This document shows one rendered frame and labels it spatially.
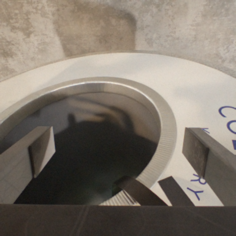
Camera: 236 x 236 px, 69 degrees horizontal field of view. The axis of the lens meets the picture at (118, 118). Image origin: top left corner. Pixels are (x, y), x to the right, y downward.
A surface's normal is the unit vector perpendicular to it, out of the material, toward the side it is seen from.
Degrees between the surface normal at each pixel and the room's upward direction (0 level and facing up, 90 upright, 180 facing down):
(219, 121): 90
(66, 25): 0
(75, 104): 22
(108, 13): 0
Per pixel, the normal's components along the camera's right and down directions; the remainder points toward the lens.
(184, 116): -0.13, -0.76
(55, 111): 0.56, 0.47
